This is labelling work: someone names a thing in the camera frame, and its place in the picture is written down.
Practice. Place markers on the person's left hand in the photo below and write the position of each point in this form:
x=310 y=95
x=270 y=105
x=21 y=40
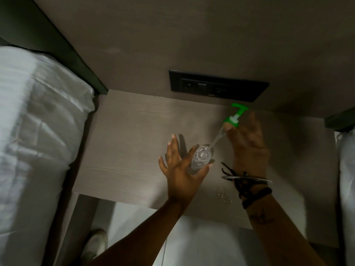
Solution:
x=179 y=180

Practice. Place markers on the person's right hand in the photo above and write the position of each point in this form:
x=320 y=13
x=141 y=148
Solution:
x=248 y=146

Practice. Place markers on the person's left thumb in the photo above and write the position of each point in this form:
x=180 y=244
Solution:
x=205 y=169

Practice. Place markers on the person's right thumb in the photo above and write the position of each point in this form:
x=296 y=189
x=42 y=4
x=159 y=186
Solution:
x=228 y=130

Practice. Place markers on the person's left little finger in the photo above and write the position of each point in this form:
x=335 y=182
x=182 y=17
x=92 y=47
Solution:
x=162 y=165

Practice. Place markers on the clear plastic bottle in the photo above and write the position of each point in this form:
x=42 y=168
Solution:
x=201 y=158

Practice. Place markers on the green pump with clear tube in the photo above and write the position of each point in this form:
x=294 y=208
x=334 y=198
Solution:
x=235 y=116

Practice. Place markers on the person's left forearm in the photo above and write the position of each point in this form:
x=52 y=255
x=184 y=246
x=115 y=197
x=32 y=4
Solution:
x=144 y=235

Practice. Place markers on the person's right forearm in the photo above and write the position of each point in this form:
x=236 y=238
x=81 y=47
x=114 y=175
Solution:
x=277 y=232

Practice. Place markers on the brown wooden nightstand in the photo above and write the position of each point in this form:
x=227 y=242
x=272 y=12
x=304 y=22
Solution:
x=124 y=141

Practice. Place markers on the silver bangle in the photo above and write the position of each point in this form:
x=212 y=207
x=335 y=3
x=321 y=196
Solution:
x=258 y=179

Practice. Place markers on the black wrist band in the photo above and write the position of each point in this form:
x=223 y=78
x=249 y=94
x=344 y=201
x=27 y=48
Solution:
x=256 y=197

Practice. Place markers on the white shoe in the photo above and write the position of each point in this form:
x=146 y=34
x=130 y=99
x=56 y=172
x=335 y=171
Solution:
x=94 y=244

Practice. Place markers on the dark bed headboard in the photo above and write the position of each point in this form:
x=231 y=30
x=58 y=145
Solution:
x=50 y=38
x=341 y=120

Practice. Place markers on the white bed with sheet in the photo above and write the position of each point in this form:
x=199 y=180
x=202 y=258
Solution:
x=346 y=196
x=36 y=152

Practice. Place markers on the black wall outlet plate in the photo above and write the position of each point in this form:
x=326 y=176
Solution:
x=219 y=86

